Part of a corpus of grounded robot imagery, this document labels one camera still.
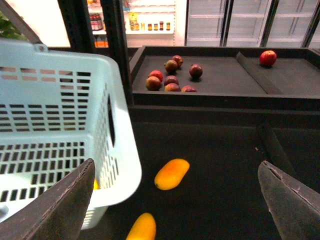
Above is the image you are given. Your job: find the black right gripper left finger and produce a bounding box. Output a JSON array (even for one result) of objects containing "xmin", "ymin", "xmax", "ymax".
[{"xmin": 0, "ymin": 158, "xmax": 95, "ymax": 240}]

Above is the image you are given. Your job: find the yellow mango on tray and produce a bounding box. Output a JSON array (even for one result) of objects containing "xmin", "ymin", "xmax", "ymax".
[{"xmin": 154, "ymin": 158, "xmax": 190, "ymax": 191}]

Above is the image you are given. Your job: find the brown basket handle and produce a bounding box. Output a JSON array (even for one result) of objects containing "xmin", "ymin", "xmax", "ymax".
[{"xmin": 0, "ymin": 0, "xmax": 43, "ymax": 44}]

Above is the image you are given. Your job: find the yellow mango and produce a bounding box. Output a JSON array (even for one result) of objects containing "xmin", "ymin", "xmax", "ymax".
[
  {"xmin": 126, "ymin": 212, "xmax": 157, "ymax": 240},
  {"xmin": 154, "ymin": 158, "xmax": 190, "ymax": 191}
]

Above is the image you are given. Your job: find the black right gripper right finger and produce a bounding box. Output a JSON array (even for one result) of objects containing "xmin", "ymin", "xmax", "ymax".
[{"xmin": 257, "ymin": 161, "xmax": 320, "ymax": 240}]

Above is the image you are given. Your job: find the red apple on shelf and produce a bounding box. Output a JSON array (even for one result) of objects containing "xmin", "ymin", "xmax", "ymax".
[{"xmin": 259, "ymin": 50, "xmax": 277, "ymax": 67}]

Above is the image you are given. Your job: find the yellow lemon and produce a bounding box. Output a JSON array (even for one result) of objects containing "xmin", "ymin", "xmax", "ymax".
[{"xmin": 93, "ymin": 179, "xmax": 100, "ymax": 190}]

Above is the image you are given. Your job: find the light blue plastic basket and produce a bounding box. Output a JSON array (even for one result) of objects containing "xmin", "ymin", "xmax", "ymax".
[{"xmin": 0, "ymin": 38, "xmax": 142, "ymax": 230}]

